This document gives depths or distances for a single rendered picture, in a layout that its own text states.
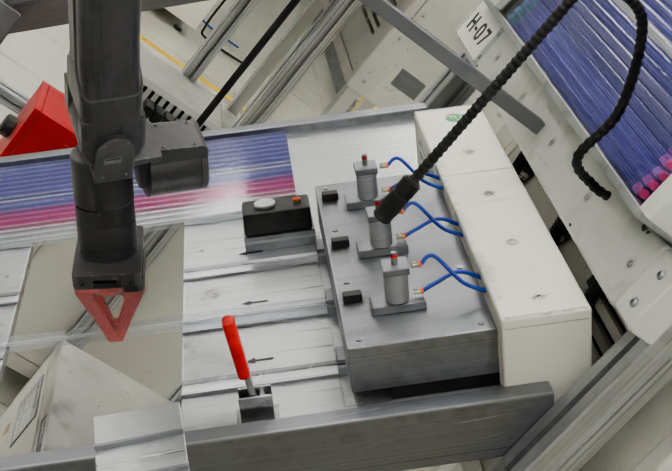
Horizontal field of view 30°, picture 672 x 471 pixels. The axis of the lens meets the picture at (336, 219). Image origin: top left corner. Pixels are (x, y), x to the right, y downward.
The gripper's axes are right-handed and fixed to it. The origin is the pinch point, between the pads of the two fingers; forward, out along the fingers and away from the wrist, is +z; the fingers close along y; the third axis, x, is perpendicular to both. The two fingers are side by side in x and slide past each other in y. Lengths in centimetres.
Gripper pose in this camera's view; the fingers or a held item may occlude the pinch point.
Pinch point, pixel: (115, 329)
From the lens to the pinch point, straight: 129.2
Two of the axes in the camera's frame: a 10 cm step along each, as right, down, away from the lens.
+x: -9.9, 0.5, -1.0
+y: -1.1, -4.4, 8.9
